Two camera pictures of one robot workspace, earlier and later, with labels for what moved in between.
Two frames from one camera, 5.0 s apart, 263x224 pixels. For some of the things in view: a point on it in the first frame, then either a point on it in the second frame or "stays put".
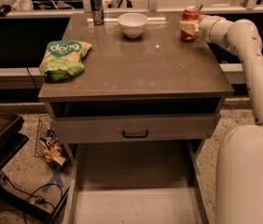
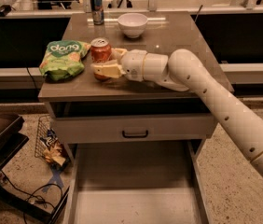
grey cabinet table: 139,117 stays put
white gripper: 205,28 → 132,64
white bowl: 132,24 stays put
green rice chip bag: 62,59 stays put
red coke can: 190,13 → 101,52
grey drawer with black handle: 136,127 stays put
